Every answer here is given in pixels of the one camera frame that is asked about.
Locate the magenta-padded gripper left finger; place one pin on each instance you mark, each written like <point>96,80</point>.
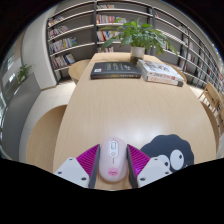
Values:
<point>75,168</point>

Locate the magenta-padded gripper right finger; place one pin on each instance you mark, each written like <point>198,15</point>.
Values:
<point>150,168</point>

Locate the pink computer mouse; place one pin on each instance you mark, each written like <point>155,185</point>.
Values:
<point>113,163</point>

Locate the black cartoon-eyed mouse pad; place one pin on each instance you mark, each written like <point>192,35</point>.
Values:
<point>166,146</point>

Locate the white book red lettering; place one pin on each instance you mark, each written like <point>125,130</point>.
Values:
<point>163,80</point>

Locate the group of wooden chairs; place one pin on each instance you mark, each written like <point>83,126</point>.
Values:
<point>211,95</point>

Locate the white illustrated-cover book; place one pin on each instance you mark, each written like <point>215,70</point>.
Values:
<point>156,68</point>

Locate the black hardcover book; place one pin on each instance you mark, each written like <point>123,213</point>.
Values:
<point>115,69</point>

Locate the small green background plant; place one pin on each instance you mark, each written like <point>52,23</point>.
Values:
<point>24,71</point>

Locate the green potted plant white pot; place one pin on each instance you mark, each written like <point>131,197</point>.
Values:
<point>136,35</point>

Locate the grey shelf unit with books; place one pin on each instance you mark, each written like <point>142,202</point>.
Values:
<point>76,33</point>

